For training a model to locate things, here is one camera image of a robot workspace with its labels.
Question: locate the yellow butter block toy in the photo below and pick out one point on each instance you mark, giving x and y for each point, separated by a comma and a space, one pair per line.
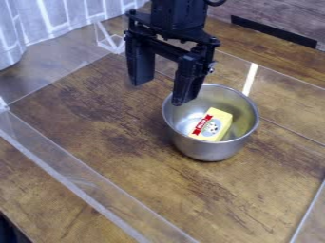
213, 125

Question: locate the silver metal pot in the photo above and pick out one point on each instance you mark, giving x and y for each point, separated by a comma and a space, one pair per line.
182, 117

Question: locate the black strip on table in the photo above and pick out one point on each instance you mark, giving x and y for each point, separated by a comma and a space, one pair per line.
276, 32

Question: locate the clear acrylic enclosure panel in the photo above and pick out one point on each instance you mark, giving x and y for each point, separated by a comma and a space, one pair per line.
90, 173

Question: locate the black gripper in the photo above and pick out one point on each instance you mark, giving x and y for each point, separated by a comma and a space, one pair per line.
172, 31

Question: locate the white grey curtain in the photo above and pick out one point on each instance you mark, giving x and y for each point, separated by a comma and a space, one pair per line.
31, 21

